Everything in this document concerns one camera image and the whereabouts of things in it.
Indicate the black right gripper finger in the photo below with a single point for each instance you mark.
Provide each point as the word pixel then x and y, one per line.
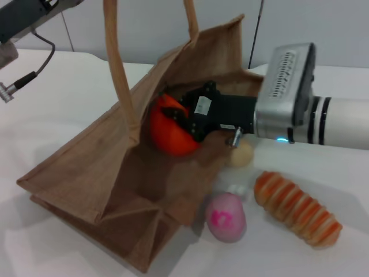
pixel 174 113
pixel 197 134

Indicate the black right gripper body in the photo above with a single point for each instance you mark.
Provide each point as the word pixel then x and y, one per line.
pixel 227 112

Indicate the orange toy fruit with stem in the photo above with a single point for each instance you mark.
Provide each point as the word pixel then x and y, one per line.
pixel 170 135

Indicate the brown jute handbag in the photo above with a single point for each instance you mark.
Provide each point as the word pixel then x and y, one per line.
pixel 95 173

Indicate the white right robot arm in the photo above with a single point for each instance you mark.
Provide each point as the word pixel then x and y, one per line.
pixel 343 124

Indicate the silver plug on right gripper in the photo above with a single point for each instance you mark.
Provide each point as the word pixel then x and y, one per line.
pixel 236 137

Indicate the cream round bun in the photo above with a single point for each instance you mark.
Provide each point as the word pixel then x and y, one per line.
pixel 243 155

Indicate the pink round bun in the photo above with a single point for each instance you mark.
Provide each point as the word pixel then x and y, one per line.
pixel 226 217

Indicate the orange striped bread loaf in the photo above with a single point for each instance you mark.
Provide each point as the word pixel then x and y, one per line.
pixel 297 206

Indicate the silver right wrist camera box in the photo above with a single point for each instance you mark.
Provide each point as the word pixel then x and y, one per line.
pixel 284 78

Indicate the thin black wall pole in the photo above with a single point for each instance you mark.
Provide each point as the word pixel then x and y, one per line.
pixel 255 34

